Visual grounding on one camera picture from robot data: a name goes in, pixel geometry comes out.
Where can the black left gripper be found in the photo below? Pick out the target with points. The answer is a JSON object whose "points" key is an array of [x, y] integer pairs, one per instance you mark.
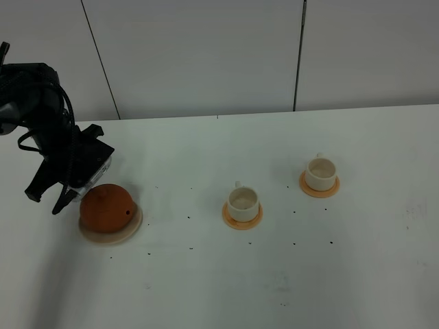
{"points": [[53, 134]]}

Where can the brown clay teapot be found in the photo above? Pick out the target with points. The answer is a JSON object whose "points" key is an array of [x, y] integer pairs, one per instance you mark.
{"points": [[106, 208]]}

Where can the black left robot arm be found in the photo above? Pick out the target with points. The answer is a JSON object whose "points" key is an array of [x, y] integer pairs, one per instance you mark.
{"points": [[32, 97]]}

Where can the beige round teapot coaster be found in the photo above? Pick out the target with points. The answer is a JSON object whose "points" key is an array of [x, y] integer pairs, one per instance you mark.
{"points": [[114, 238]]}

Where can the near white teacup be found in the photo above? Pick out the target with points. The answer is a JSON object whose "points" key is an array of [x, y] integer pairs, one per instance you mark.
{"points": [[243, 203]]}

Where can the white teacup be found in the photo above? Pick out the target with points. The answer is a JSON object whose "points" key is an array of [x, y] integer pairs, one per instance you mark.
{"points": [[243, 203], [320, 173]]}

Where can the near orange saucer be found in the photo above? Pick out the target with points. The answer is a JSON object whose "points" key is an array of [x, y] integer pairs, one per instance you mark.
{"points": [[229, 221]]}

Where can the orange saucer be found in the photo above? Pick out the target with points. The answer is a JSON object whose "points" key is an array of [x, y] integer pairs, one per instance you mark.
{"points": [[318, 194], [229, 221]]}

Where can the far orange saucer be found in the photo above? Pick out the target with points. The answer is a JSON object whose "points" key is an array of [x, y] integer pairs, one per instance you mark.
{"points": [[318, 194]]}

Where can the far white teacup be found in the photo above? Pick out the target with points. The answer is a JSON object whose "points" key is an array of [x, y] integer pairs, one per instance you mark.
{"points": [[320, 173]]}

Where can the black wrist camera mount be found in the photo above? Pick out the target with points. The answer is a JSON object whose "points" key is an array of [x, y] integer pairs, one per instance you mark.
{"points": [[92, 160]]}

